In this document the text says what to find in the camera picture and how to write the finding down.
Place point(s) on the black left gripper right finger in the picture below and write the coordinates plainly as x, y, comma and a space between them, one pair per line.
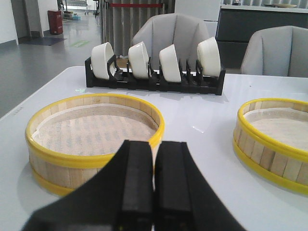
183, 200

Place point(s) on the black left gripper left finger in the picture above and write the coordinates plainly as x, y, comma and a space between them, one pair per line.
118, 198

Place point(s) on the bamboo steamer tray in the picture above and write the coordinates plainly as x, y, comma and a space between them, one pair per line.
271, 137
70, 140

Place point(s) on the black dish rack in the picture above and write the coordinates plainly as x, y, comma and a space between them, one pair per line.
124, 79

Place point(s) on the white bowl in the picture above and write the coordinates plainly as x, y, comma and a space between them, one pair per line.
100, 55
138, 58
209, 58
169, 64

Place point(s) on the left grey chair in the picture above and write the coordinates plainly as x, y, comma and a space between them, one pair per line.
183, 31

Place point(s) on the grey chair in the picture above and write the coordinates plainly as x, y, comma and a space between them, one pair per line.
277, 51
183, 31

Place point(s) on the right grey chair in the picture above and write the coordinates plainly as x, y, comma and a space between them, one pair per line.
277, 51

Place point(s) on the dark grey counter cabinet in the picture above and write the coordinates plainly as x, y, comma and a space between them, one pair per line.
236, 25

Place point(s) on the red trash bin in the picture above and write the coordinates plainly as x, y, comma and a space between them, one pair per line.
55, 22

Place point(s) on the red barrier belt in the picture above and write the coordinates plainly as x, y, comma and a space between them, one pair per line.
132, 5

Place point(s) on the yellow plate on counter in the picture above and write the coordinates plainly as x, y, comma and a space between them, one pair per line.
280, 5

